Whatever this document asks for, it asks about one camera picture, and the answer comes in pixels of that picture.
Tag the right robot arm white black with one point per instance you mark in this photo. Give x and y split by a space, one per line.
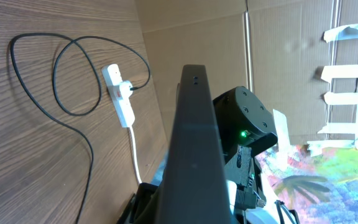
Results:
246 130

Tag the colourful painted poster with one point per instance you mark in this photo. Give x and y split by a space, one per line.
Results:
313 83

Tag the white charger plug adapter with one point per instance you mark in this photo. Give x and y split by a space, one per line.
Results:
124 90

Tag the white power strip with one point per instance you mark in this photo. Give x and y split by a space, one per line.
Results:
112 77

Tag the blue screen Galaxy smartphone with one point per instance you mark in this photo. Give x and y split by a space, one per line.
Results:
194 188

